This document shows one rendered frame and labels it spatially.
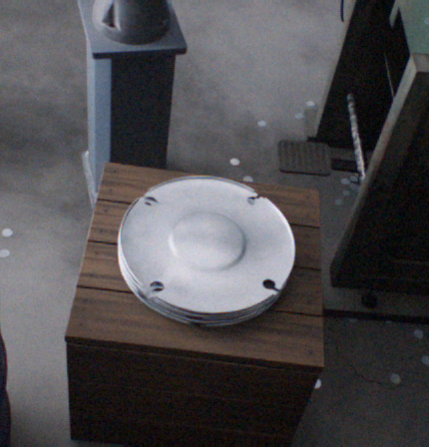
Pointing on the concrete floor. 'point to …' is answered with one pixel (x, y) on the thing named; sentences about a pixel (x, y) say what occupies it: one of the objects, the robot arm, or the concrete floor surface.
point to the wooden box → (191, 341)
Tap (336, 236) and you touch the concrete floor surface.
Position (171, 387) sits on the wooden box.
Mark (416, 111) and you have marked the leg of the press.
